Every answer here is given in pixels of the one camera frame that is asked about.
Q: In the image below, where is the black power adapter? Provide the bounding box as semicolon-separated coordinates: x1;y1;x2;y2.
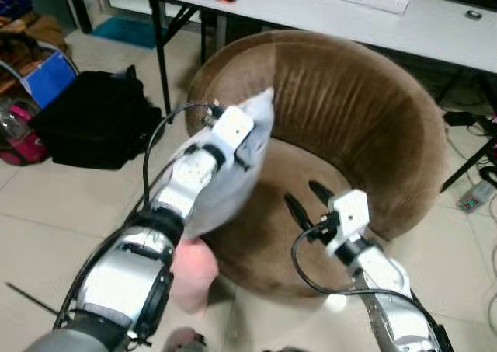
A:
444;111;478;127

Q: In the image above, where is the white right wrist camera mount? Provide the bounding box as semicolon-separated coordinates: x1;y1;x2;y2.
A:
325;189;370;256

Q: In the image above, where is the brown velvet round sofa chair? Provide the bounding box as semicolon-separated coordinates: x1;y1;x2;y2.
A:
185;30;450;298

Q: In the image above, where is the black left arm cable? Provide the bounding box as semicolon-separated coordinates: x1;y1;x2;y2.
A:
142;102;222;213

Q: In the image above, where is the teal floor mat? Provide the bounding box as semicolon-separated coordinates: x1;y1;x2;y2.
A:
92;16;160;50

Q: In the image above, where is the grey power strip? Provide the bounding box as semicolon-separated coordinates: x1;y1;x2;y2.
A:
457;179;496;213

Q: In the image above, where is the pink pillow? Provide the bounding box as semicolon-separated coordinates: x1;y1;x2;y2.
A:
169;238;221;315

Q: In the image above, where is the pink bag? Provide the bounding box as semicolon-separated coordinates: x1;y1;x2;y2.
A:
0;103;47;166

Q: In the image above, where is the grey pillow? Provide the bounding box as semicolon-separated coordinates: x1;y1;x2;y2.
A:
180;88;276;240

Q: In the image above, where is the coiled black cable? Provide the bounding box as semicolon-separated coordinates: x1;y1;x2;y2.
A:
478;162;497;186

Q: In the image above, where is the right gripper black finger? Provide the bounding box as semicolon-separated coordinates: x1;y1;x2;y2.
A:
283;193;314;234
308;179;338;211

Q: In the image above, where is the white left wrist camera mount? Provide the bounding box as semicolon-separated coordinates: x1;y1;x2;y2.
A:
210;106;255;155

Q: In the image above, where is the black fabric bag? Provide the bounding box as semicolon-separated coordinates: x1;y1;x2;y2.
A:
30;68;162;170

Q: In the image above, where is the white table with black legs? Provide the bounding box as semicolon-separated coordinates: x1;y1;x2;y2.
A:
132;0;497;191

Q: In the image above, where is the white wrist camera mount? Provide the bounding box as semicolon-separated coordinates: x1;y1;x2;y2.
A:
325;189;370;256
210;106;255;155

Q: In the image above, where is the brown cloth pile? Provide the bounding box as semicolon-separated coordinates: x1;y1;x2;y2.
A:
0;10;67;69

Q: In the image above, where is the blue box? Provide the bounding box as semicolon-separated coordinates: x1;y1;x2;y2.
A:
19;49;78;108

